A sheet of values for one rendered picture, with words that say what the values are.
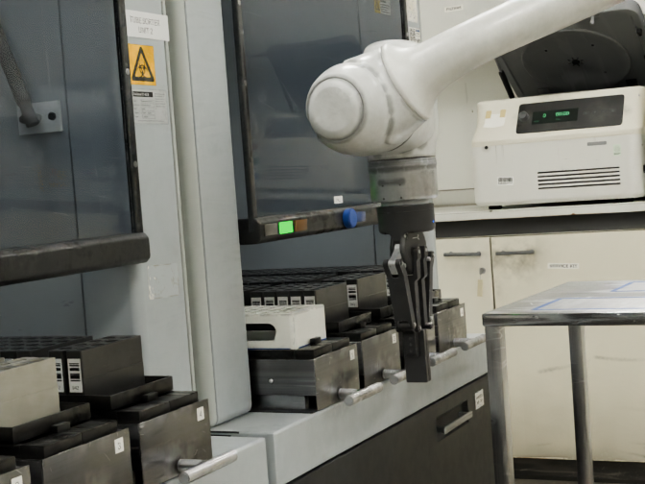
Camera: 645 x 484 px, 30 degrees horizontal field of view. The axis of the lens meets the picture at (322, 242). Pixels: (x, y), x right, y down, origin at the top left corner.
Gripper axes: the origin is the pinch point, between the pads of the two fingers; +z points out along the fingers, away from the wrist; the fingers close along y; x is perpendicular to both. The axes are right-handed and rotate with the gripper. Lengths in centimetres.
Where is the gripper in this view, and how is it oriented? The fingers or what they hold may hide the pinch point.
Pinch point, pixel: (417, 355)
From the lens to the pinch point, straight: 161.2
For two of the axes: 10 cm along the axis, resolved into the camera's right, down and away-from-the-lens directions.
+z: 0.8, 10.0, 0.5
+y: -4.4, 0.8, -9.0
